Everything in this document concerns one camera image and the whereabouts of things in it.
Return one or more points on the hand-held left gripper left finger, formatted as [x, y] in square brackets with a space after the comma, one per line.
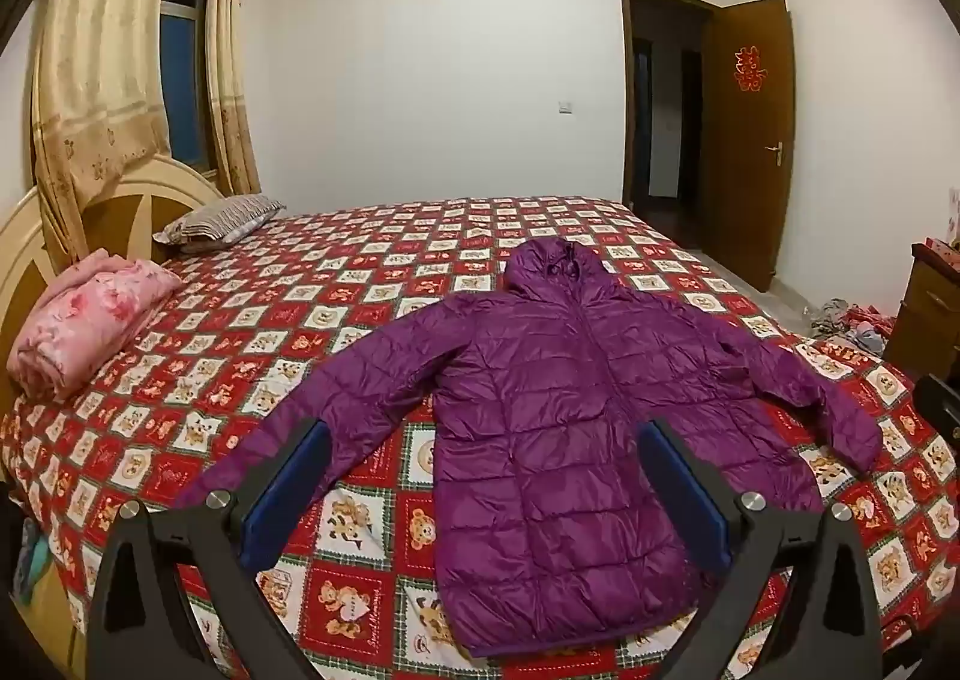
[289, 492]

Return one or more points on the pink folded blanket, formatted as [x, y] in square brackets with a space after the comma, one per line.
[90, 320]

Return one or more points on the pile of clothes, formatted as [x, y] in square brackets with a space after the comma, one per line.
[847, 327]

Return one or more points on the grey striped pillow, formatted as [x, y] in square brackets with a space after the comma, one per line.
[225, 215]

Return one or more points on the bed with red patterned quilt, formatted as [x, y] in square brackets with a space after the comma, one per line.
[225, 365]

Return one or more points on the red paper door decoration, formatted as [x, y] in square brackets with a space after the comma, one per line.
[750, 68]

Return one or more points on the dark wooden door frame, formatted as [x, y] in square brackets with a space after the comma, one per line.
[626, 87]

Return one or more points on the window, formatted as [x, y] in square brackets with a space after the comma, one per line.
[184, 72]

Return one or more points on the cream wooden headboard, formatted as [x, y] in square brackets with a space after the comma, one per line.
[112, 207]

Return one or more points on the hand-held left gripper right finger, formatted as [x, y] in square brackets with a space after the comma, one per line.
[686, 492]

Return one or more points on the brown wooden cabinet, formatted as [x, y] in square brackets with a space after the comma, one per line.
[930, 305]

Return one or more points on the beige floral curtain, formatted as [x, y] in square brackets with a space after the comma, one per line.
[97, 50]
[229, 72]

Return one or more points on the brown wooden door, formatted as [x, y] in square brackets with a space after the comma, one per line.
[750, 185]

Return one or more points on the purple puffer jacket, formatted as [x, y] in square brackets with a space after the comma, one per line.
[562, 387]

